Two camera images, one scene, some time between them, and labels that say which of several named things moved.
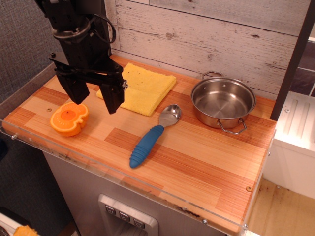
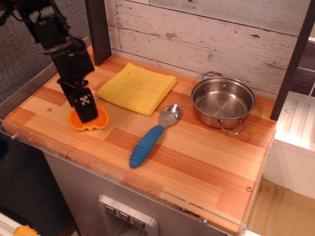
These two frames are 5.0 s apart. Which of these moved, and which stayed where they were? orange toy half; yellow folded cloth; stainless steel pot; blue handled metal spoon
Moved: orange toy half
Stayed: blue handled metal spoon; yellow folded cloth; stainless steel pot
